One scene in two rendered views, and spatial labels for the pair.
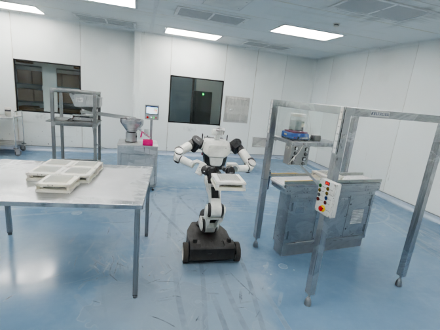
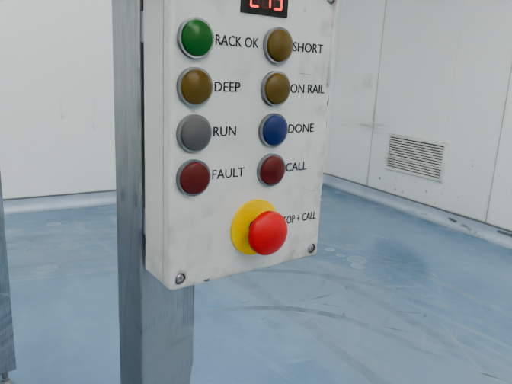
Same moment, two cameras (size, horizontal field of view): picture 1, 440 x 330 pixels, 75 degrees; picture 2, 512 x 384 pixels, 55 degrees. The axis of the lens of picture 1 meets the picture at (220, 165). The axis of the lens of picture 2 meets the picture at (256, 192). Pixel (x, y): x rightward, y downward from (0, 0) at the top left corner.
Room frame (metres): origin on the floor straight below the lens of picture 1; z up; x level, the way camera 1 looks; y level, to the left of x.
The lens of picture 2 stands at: (2.14, -0.39, 1.05)
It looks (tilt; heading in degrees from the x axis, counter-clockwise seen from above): 14 degrees down; 255
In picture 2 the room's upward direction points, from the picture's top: 3 degrees clockwise
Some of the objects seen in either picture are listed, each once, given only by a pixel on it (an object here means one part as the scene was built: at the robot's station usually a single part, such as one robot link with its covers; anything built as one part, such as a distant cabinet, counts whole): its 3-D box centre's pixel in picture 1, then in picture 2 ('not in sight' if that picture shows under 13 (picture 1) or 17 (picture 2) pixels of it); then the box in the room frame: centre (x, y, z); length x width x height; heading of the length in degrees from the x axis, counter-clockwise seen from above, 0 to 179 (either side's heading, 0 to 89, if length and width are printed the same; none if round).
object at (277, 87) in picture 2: not in sight; (276, 88); (2.01, -0.80, 1.04); 0.03 x 0.01 x 0.03; 22
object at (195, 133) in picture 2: not in sight; (195, 133); (2.08, -0.77, 1.00); 0.03 x 0.01 x 0.03; 22
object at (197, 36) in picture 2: not in sight; (196, 38); (2.08, -0.77, 1.07); 0.03 x 0.01 x 0.03; 22
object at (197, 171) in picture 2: not in sight; (194, 178); (2.08, -0.77, 0.96); 0.03 x 0.01 x 0.03; 22
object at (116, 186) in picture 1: (61, 180); not in sight; (2.37, 1.38, 0.80); 1.50 x 1.10 x 0.04; 100
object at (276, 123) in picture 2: not in sight; (274, 130); (2.01, -0.80, 1.00); 0.03 x 0.01 x 0.03; 22
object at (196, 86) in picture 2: not in sight; (196, 87); (2.08, -0.77, 1.04); 0.03 x 0.01 x 0.03; 22
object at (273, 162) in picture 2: not in sight; (272, 170); (2.01, -0.80, 0.96); 0.03 x 0.01 x 0.03; 22
